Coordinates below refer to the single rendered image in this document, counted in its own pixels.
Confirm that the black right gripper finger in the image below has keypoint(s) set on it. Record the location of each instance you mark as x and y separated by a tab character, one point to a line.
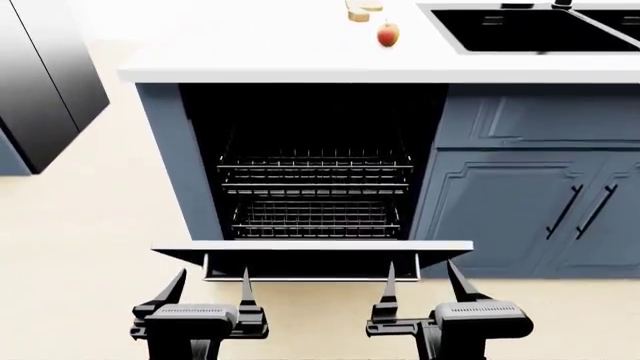
390	288
462	287

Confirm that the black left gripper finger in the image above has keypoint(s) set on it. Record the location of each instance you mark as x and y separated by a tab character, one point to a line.
246	292
167	294

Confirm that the white dishwasher door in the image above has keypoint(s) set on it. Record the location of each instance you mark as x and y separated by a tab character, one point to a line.
310	246

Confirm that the blue cabinet door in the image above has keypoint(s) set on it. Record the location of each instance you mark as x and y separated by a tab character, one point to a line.
605	232
495	213

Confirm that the black built-in dishwasher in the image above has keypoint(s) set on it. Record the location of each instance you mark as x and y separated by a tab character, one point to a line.
310	112

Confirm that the blue kitchen island cabinet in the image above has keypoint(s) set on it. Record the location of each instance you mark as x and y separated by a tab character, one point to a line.
170	157

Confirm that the blue drawer front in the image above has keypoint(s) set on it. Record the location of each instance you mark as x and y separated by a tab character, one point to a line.
540	120

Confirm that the blue cabinet beside refrigerator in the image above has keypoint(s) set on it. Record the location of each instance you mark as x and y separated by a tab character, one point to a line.
11	157

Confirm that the black refrigerator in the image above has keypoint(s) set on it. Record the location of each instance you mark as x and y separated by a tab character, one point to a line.
45	82

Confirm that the red apple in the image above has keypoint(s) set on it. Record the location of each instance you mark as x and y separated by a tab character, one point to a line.
388	34

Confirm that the black double sink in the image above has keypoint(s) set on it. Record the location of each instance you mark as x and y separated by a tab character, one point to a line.
530	30

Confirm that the small bread slice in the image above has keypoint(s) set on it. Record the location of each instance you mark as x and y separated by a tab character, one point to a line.
359	15

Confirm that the large bread slice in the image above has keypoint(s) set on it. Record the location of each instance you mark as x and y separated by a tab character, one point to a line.
365	4

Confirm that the black faucet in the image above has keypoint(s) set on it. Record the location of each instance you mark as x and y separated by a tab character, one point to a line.
562	3

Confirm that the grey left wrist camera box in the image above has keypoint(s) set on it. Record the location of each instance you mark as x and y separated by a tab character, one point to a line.
192	317

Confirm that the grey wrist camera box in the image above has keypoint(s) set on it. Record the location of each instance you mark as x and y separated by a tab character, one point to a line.
482	317
192	317

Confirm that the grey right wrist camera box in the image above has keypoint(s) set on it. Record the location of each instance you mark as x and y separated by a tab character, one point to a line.
482	317

